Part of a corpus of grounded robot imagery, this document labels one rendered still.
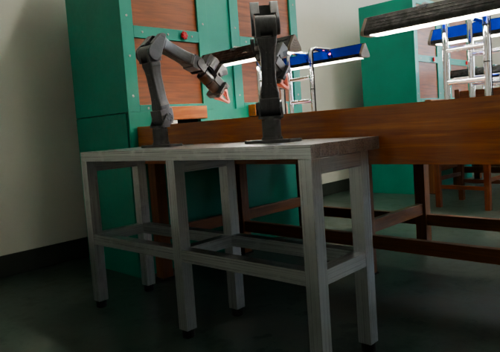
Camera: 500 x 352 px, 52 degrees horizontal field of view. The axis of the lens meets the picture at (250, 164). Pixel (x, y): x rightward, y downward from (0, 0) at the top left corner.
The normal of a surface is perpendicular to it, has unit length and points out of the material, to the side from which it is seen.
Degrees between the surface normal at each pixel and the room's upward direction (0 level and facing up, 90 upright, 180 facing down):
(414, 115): 90
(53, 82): 90
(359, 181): 90
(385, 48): 90
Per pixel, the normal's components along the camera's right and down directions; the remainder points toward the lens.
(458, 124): -0.70, 0.10
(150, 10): 0.71, 0.00
